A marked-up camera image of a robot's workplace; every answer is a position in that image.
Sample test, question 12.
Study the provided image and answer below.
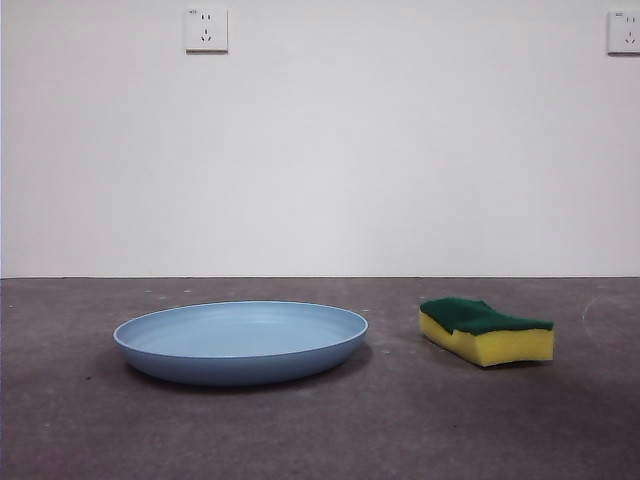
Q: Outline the yellow sponge with green pad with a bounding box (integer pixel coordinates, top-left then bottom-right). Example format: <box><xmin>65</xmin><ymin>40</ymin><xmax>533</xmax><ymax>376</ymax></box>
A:
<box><xmin>418</xmin><ymin>297</ymin><xmax>555</xmax><ymax>370</ymax></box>

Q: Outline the white wall socket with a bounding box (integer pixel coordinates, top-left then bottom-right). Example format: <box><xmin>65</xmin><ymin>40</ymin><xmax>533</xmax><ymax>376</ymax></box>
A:
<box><xmin>607</xmin><ymin>10</ymin><xmax>640</xmax><ymax>56</ymax></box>
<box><xmin>185</xmin><ymin>7</ymin><xmax>230</xmax><ymax>55</ymax></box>

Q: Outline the light blue round plate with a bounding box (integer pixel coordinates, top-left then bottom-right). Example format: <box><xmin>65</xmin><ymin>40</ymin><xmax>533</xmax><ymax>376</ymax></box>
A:
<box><xmin>112</xmin><ymin>299</ymin><xmax>370</xmax><ymax>386</ymax></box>

